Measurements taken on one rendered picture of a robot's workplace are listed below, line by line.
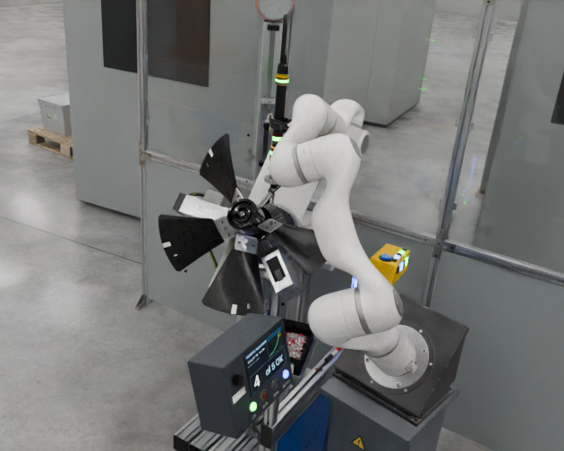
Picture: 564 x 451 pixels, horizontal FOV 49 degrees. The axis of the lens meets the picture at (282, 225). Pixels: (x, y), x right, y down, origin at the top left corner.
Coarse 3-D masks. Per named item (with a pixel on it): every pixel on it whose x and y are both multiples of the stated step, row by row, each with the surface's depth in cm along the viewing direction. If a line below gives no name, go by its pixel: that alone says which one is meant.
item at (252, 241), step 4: (236, 236) 225; (240, 236) 226; (244, 236) 226; (248, 236) 227; (236, 240) 224; (240, 240) 225; (244, 240) 226; (248, 240) 227; (252, 240) 228; (256, 240) 228; (236, 244) 224; (240, 244) 225; (248, 244) 226; (252, 244) 227; (256, 244) 228; (236, 248) 224; (240, 248) 224; (244, 248) 225; (248, 248) 226; (252, 248) 227; (256, 248) 228; (252, 252) 227
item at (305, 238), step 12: (276, 228) 222; (288, 228) 223; (300, 228) 224; (288, 240) 217; (300, 240) 217; (312, 240) 218; (288, 252) 213; (300, 252) 213; (312, 252) 213; (300, 264) 210; (312, 264) 210
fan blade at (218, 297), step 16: (240, 256) 223; (256, 256) 226; (224, 272) 220; (240, 272) 221; (256, 272) 224; (224, 288) 218; (240, 288) 220; (256, 288) 222; (208, 304) 217; (224, 304) 217; (240, 304) 218; (256, 304) 220
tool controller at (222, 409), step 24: (240, 336) 152; (264, 336) 152; (192, 360) 144; (216, 360) 143; (240, 360) 144; (264, 360) 152; (288, 360) 162; (192, 384) 146; (216, 384) 142; (240, 384) 142; (264, 384) 153; (288, 384) 162; (216, 408) 145; (240, 408) 145; (264, 408) 153; (216, 432) 147; (240, 432) 145
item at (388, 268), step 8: (384, 248) 241; (392, 248) 241; (400, 248) 242; (376, 256) 234; (392, 256) 235; (376, 264) 232; (384, 264) 230; (392, 264) 229; (384, 272) 232; (392, 272) 230; (400, 272) 238; (392, 280) 231
